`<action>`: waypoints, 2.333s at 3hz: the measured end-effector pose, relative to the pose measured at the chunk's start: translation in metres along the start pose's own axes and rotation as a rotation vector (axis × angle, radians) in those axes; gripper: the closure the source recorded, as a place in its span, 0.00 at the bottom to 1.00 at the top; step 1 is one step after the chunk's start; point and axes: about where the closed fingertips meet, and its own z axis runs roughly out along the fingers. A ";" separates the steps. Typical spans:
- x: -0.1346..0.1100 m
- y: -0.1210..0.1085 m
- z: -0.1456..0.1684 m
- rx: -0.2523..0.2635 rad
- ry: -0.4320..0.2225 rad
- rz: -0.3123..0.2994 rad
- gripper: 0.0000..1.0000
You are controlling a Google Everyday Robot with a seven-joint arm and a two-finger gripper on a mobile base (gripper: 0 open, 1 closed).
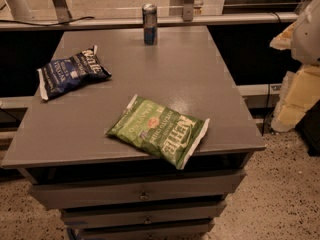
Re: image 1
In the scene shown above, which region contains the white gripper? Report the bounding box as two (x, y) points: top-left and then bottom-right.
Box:
(270, 0), (320, 132)

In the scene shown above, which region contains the blue silver drink can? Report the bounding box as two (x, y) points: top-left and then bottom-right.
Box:
(142, 3), (157, 45)

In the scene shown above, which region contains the green jalapeno chip bag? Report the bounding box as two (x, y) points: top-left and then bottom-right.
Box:
(106, 95), (210, 170)

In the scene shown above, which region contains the blue chip bag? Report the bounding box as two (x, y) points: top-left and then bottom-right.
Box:
(38, 45), (111, 101)

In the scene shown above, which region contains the grey metal railing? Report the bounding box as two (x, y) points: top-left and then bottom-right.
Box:
(0, 12), (298, 31)

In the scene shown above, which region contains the grey drawer cabinet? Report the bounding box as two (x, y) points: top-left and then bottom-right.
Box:
(3, 27), (264, 240)

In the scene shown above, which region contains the top drawer knob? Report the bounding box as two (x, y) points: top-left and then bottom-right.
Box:
(139, 192), (149, 201)

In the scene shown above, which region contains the drawer knob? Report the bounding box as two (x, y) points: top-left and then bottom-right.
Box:
(144, 217), (152, 225)
(139, 192), (149, 201)

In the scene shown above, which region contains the middle drawer knob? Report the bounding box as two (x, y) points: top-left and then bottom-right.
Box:
(144, 217), (152, 225)

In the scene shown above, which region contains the black cable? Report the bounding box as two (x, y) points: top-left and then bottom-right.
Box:
(0, 15), (96, 27)

